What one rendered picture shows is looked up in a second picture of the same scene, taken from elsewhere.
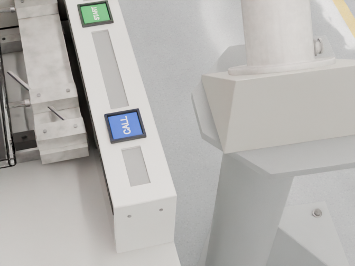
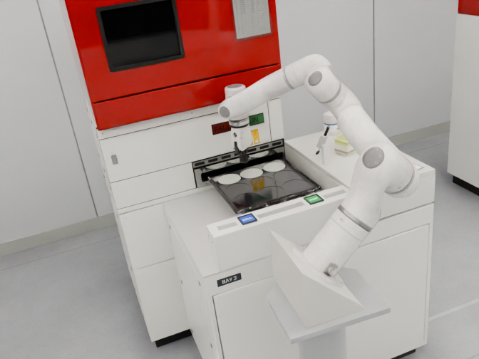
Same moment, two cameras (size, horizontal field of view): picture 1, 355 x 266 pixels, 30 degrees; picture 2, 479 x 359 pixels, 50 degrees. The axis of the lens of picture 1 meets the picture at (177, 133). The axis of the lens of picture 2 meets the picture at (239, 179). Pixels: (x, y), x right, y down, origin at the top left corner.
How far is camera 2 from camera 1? 159 cm
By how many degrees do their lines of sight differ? 70
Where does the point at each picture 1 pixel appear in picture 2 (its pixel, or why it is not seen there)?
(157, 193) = (213, 233)
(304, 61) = (309, 261)
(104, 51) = (291, 207)
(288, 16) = (321, 236)
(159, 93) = not seen: outside the picture
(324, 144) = (293, 313)
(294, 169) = (271, 304)
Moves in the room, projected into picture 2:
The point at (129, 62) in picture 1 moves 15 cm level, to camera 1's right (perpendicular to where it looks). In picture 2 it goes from (286, 213) to (293, 236)
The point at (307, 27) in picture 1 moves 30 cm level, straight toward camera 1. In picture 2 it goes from (325, 249) to (226, 249)
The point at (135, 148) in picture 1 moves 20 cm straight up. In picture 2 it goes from (237, 224) to (229, 173)
